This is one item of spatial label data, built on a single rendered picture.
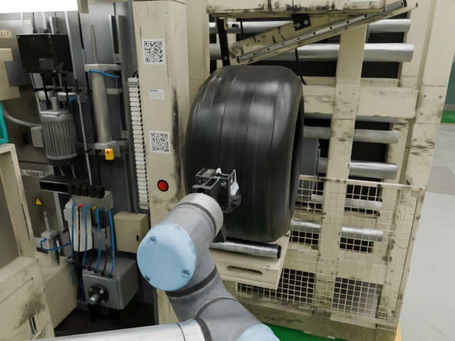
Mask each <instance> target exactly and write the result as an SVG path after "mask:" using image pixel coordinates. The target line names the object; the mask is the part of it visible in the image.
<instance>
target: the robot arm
mask: <svg viewBox="0 0 455 341"><path fill-rule="evenodd" d="M200 173H202V175H201V176H200V175H199V174H200ZM231 178H232V180H231ZM199 179H201V180H199ZM240 203H241V195H240V194H239V187H238V184H237V182H236V171H235V170H233V172H232V173H231V175H227V174H223V173H221V169H220V168H218V169H217V171H216V170H215V169H208V170H207V171H206V172H205V168H203V169H202V170H201V171H200V172H199V173H197V174H196V175H195V185H194V186H193V187H192V194H189V195H187V196H186V197H184V198H183V199H182V200H181V201H180V202H179V203H178V204H177V205H176V206H175V207H174V208H173V209H172V210H171V211H170V212H169V213H168V214H167V215H166V216H165V217H164V218H163V219H162V220H161V221H160V222H159V223H158V224H157V225H155V226H153V228H151V229H150V230H149V232H148V233H147V234H146V236H145V238H144V239H143V240H142V242H141V244H140V245H139V248H138V251H137V263H138V267H139V269H140V272H141V274H142V275H143V276H144V278H145V279H146V280H147V281H148V282H149V283H150V284H151V285H152V286H154V287H155V288H158V289H159V290H164V291H165V293H166V295H167V297H168V299H169V302H170V303H171V306H172V307H173V310H174V312H175V314H176V316H177V318H178V320H179V323H168V324H162V325H152V326H146V327H135V328H129V329H118V330H112V331H106V332H96V333H89V334H79V335H73V336H62V337H56V338H45V339H39V340H28V341H279V339H278V338H277V337H276V336H275V335H274V333H273V331H272V330H271V329H270V328H269V327H268V326H266V325H264V324H262V322H260V320H258V319H257V318H256V317H255V316H254V315H253V314H252V313H250V312H249V311H248V310H247V309H246V308H245V307H244V306H242V304H241V303H240V302H239V301H237V300H236V299H235V298H234V297H233V296H232V295H231V294H230V293H229V292H228V291H227V290H226V288H225V286H224V284H223V282H222V279H221V277H220V274H219V272H218V270H217V267H216V265H215V262H214V260H213V257H212V256H211V253H210V251H209V246H210V245H211V243H212V242H213V243H219V242H221V243H225V238H226V235H227V231H226V229H225V226H224V224H223V214H227V213H229V212H231V211H232V210H233V208H237V206H238V205H239V204H240Z"/></svg>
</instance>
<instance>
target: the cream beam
mask: <svg viewBox="0 0 455 341"><path fill-rule="evenodd" d="M386 5H387V0H380V1H359V2H349V0H205V10H206V14H211V15H215V14H228V15H231V17H230V18H275V17H292V16H291V14H308V15H309V16H310V15H324V14H378V13H379V12H382V11H383V10H384V9H385V8H386Z"/></svg>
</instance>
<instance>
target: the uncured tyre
mask: <svg viewBox="0 0 455 341"><path fill-rule="evenodd" d="M303 129H304V97H303V83H302V80H301V79H300V78H299V77H298V76H297V75H296V74H295V73H294V72H293V71H292V70H291V69H290V68H286V67H283V66H247V65H229V66H224V67H221V68H218V69H216V70H215V71H214V72H213V73H212V74H211V75H210V76H209V77H208V79H207V80H206V81H205V82H203V84H201V86H200V88H199V90H198V91H197V93H196V96H195V98H194V101H193V103H192V107H191V110H190V114H189V117H188V123H187V127H186V136H185V142H184V150H183V179H184V186H185V192H186V195H189V194H192V187H193V186H194V185H195V175H196V174H197V173H199V172H200V171H201V170H202V169H203V168H205V172H206V171H207V170H208V169H215V170H216V171H217V169H218V168H220V169H221V173H223V174H227V175H231V173H232V172H233V170H235V171H236V182H237V184H238V187H239V194H240V195H241V203H240V204H239V205H238V206H237V208H233V210H232V211H231V212H229V213H227V214H223V224H224V226H225V229H226V231H227V235H226V237H230V238H235V239H239V240H248V241H253V242H261V243H268V242H274V241H276V240H278V239H279V238H280V237H282V236H283V235H285V234H286V233H287V232H288V230H289V227H290V223H291V220H292V217H293V213H294V210H295V204H296V199H297V191H298V186H299V175H300V170H301V156H302V149H303Z"/></svg>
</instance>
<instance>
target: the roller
mask: <svg viewBox="0 0 455 341"><path fill-rule="evenodd" d="M209 248H214V249H218V250H227V251H231V252H239V253H243V254H251V255H256V256H264V257H268V258H276V259H280V257H281V253H282V247H281V245H277V244H269V243H261V242H253V241H248V240H239V239H235V238H230V237H226V238H225V243H221V242H219V243H213V242H212V243H211V245H210V246H209Z"/></svg>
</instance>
